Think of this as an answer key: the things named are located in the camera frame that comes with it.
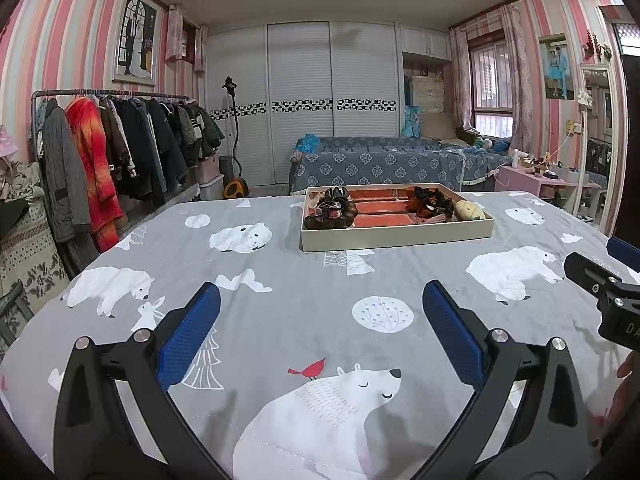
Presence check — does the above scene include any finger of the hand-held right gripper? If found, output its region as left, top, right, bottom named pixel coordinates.
left=606, top=237, right=640, bottom=274
left=563, top=252, right=627, bottom=307

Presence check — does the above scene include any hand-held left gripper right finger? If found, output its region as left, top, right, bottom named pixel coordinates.
left=415, top=280, right=594, bottom=480

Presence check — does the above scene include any pink patterned curtain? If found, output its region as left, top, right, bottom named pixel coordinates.
left=501, top=4, right=535, bottom=152

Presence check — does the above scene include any brown wooden bead bracelet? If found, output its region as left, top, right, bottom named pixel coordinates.
left=303, top=199, right=359, bottom=231

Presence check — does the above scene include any beige jewelry tray red lining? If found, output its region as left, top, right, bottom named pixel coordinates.
left=299, top=184, right=496, bottom=253

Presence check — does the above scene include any metal clothes rack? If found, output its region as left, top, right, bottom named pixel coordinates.
left=30, top=88, right=195, bottom=171

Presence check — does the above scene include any window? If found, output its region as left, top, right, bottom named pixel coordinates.
left=469, top=41, right=514, bottom=139

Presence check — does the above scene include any patterned cloth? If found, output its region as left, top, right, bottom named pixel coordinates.
left=0, top=199, right=68, bottom=313

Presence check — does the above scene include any white framed mirror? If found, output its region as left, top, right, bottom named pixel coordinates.
left=579, top=62, right=623, bottom=237

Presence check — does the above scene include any bed with blue cover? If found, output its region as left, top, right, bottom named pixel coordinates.
left=289, top=134, right=503, bottom=197

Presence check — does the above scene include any corn plush hair clip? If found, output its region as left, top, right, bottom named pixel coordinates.
left=454, top=200, right=487, bottom=222

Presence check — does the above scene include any black garment steamer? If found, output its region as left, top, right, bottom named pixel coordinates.
left=220, top=76, right=252, bottom=200

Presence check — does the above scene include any framed wall picture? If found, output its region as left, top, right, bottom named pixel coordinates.
left=112, top=0, right=158, bottom=84

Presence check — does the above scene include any white overhead cabinet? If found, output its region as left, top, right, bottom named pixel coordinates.
left=400, top=24, right=454, bottom=62

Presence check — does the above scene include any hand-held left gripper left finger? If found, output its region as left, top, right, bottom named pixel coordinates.
left=52, top=281, right=233, bottom=480

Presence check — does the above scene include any row of hanging clothes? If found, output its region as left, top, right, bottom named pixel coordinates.
left=36, top=95, right=227, bottom=255

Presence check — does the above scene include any person's right hand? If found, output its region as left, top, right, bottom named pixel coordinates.
left=600, top=351, right=640, bottom=454

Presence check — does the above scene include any pink side table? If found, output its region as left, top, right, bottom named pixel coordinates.
left=494, top=164, right=602, bottom=207

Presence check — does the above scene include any wall poster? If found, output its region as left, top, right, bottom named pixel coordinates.
left=538, top=33, right=574, bottom=101

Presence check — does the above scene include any white sliding door wardrobe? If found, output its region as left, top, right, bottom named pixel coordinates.
left=205, top=21, right=402, bottom=189

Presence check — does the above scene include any pile of folded bedding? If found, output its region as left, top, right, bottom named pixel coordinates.
left=406, top=74, right=447, bottom=139

